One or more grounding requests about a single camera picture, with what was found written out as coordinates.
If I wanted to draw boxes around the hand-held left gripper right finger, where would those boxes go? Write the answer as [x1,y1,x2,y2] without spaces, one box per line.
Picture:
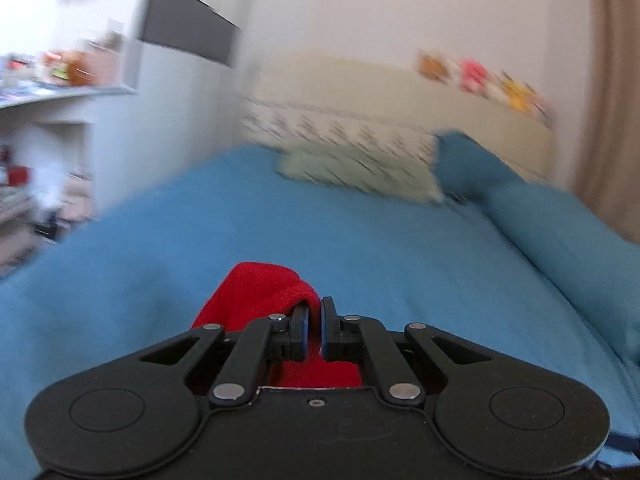
[320,296,492,406]

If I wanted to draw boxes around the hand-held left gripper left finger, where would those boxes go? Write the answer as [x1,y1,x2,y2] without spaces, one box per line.
[139,301,312,408]

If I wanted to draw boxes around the red small cloth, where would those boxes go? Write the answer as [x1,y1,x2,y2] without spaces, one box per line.
[191,261,363,389]

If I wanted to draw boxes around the blue bed sheet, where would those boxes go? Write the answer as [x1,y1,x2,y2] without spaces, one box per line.
[0,145,640,480]

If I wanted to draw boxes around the green patterned pillow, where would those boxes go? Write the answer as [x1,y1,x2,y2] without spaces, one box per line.
[276,147,445,206]

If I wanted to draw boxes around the white patterned pillow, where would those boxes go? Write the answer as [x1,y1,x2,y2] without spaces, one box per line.
[241,95,441,171]

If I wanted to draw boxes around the blue bolster pillow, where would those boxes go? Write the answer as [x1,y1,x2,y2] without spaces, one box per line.
[434,130,640,361]

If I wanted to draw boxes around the cream headboard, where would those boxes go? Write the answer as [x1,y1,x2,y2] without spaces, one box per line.
[252,50,556,186]

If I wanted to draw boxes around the colourful plush toys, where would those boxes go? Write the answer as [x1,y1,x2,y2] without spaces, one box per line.
[417,50,553,121]

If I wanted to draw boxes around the white shelf unit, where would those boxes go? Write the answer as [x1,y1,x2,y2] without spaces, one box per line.
[0,82,138,271]

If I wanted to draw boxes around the clutter of shelf items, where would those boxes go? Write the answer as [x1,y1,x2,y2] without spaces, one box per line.
[0,20,126,106]

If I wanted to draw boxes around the beige curtain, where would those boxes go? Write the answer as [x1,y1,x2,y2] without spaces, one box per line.
[570,0,640,246]

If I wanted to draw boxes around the dark wall panel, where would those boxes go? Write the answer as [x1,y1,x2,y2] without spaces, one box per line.
[139,0,242,68]

